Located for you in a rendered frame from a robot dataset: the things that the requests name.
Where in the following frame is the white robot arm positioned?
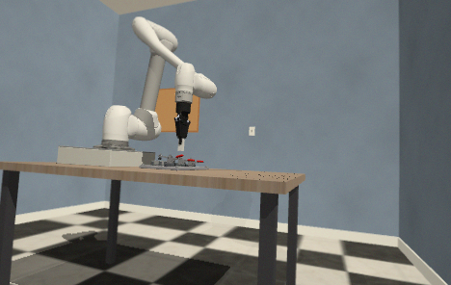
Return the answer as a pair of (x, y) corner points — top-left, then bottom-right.
(93, 17), (217, 151)

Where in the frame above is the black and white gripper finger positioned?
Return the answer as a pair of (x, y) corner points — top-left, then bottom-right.
(174, 115), (185, 151)
(183, 117), (191, 141)

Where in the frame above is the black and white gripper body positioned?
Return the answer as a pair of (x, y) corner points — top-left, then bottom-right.
(175, 102), (191, 123)

